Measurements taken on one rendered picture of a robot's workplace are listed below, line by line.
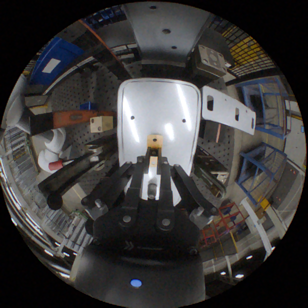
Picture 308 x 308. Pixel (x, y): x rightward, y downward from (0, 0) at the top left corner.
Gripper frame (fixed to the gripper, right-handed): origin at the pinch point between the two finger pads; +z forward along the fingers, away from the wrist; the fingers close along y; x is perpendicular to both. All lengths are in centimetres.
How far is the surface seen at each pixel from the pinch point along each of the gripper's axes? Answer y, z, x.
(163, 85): 1.4, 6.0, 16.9
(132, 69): -16, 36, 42
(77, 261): -431, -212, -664
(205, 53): 10.9, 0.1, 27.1
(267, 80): 139, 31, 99
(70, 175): -15.1, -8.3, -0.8
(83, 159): -13.5, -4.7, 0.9
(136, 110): -4.9, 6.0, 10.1
